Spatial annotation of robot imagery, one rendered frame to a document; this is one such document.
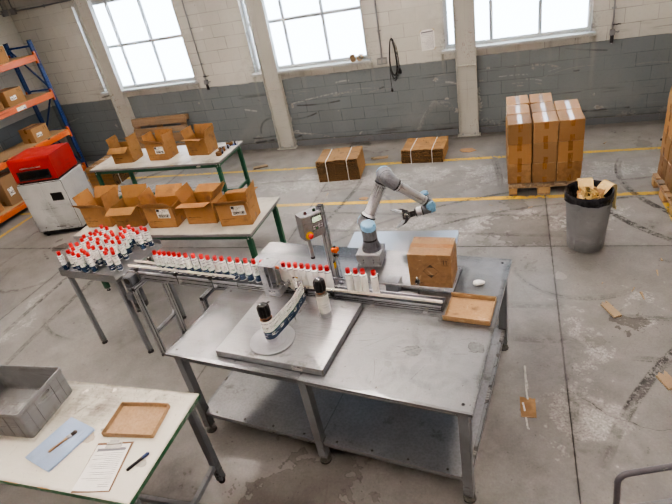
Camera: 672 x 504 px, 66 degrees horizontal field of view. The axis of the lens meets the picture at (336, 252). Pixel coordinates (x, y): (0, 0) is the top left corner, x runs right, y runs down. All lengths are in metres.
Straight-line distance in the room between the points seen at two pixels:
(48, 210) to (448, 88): 6.32
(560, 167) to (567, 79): 2.30
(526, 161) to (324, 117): 3.94
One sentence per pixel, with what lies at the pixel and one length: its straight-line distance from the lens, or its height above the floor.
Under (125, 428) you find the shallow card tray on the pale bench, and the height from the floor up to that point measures 0.80.
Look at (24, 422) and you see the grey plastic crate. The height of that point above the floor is 0.94.
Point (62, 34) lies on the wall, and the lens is 11.44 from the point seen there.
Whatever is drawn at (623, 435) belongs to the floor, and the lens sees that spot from 4.04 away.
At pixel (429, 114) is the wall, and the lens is 8.88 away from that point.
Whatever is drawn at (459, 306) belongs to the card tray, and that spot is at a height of 0.83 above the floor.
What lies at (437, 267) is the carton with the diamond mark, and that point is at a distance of 3.64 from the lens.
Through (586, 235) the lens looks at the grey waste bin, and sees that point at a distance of 5.57.
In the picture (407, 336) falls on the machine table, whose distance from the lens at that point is 3.39.
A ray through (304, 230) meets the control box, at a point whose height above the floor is 1.38.
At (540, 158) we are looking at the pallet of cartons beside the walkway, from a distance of 6.65.
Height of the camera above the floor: 3.05
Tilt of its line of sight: 31 degrees down
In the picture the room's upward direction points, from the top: 12 degrees counter-clockwise
